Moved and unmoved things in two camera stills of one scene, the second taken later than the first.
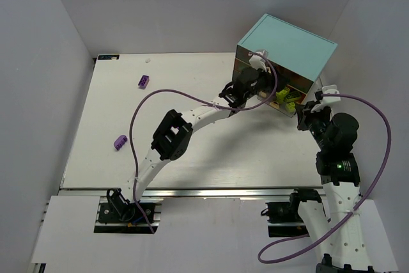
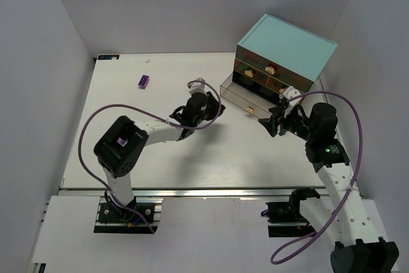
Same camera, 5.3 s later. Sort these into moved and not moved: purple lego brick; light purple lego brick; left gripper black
Moved: left gripper black
Not moved: purple lego brick; light purple lego brick
